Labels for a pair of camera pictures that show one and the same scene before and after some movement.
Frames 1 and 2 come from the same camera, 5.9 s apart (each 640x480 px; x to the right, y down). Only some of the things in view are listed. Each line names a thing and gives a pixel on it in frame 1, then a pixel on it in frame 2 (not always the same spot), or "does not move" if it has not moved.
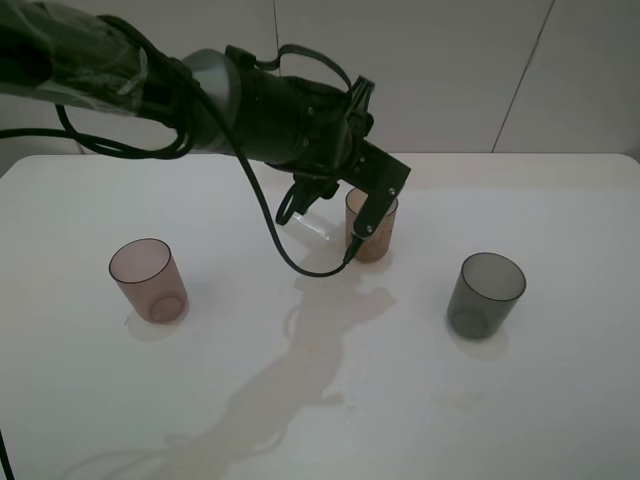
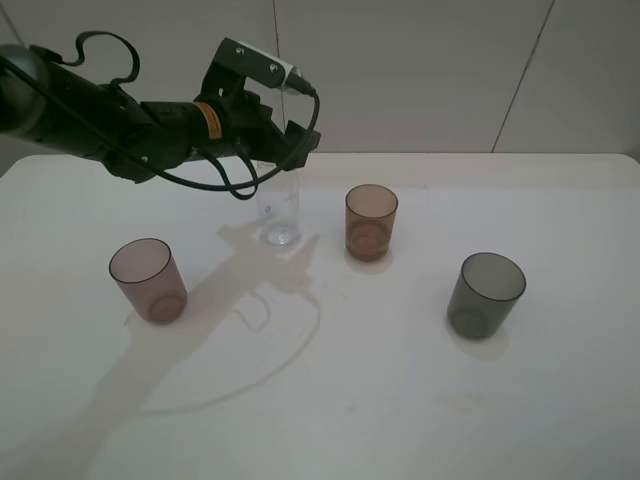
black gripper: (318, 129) to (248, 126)
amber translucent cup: (376, 247) does not move
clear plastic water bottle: (318, 215) to (278, 205)
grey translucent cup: (485, 289) does not move
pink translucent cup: (146, 272) does not move
